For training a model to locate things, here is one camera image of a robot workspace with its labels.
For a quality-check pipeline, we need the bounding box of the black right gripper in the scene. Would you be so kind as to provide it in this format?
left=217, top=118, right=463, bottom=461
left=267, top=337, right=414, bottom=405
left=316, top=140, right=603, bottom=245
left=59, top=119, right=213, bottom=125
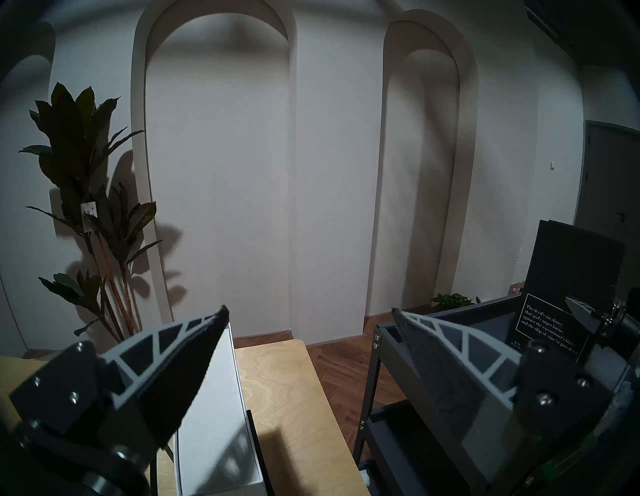
left=564, top=287, right=640, bottom=351

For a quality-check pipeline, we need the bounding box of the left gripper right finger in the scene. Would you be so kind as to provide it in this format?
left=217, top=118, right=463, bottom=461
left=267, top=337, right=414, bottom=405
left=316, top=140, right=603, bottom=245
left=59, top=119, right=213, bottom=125
left=391, top=308, right=615, bottom=492

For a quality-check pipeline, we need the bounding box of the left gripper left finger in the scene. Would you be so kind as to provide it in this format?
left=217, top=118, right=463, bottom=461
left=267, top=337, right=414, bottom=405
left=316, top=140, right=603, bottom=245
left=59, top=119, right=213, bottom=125
left=10, top=305, right=231, bottom=452

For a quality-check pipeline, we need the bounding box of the black Crime and Punishment book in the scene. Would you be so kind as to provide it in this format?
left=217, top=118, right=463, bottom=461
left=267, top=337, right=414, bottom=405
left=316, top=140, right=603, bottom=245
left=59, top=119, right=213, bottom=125
left=515, top=219, right=627, bottom=363

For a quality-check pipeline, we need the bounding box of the white Design Hotels yearbook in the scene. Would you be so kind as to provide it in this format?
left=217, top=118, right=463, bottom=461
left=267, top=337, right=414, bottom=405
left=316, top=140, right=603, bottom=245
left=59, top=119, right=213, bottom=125
left=172, top=320, right=266, bottom=496

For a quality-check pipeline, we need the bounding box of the small green floor plant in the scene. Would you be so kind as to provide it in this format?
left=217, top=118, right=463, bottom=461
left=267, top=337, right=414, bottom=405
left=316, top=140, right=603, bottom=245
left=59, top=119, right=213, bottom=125
left=431, top=292, right=474, bottom=309

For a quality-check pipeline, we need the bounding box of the black three-shelf utility cart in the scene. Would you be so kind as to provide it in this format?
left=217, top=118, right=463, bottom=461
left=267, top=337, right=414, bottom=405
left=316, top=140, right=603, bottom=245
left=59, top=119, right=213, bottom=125
left=352, top=292, right=640, bottom=496

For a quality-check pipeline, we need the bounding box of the dark grey door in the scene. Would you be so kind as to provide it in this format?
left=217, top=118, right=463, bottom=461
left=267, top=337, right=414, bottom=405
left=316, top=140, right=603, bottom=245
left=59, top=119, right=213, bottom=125
left=574, top=120, right=640, bottom=246

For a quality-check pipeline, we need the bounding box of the light wooden table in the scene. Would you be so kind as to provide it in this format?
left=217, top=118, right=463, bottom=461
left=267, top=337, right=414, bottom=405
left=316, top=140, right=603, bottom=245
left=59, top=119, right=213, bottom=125
left=0, top=339, right=371, bottom=496

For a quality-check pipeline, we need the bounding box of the tall dark green plant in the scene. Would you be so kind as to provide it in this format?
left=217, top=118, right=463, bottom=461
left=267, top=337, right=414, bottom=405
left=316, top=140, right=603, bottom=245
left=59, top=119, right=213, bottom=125
left=19, top=82, right=163, bottom=346

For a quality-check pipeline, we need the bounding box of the black wire book stand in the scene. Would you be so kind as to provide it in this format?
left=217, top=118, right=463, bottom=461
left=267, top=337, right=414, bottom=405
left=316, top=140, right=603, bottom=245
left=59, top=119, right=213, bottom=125
left=245, top=407, right=277, bottom=496

